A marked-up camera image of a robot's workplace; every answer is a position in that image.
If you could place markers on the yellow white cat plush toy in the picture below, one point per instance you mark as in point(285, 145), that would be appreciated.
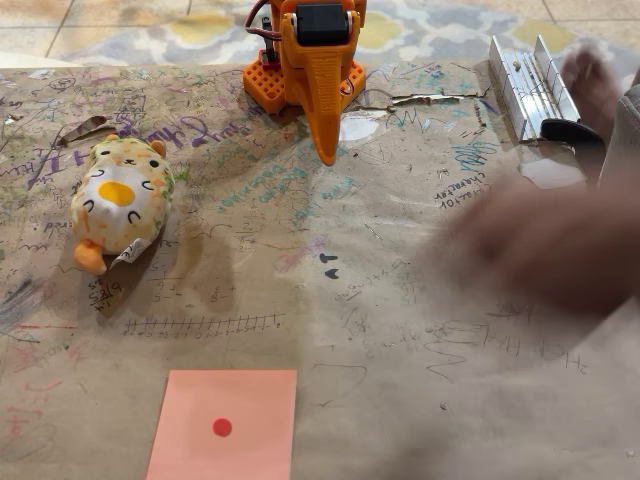
point(120, 200)

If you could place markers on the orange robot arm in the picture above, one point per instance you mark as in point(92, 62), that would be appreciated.
point(260, 82)

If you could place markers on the small red round object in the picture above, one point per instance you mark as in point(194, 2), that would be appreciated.
point(221, 427)

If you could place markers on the person's hand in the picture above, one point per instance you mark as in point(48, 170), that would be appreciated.
point(560, 240)

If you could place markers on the small black red clamp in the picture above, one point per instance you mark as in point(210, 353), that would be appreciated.
point(269, 45)

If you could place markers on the grey yellow patterned rug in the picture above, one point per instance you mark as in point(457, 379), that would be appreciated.
point(425, 30)

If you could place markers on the scribbled brown paper table cover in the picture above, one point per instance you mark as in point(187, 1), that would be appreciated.
point(350, 310)

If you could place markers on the white tape piece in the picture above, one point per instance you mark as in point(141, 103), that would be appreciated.
point(550, 175)

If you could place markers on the large black clamp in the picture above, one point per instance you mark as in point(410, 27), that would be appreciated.
point(570, 131)

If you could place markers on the grey upholstered seat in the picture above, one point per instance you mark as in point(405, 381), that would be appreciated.
point(625, 130)

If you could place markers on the pink paper sheet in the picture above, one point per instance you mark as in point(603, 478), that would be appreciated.
point(225, 400)

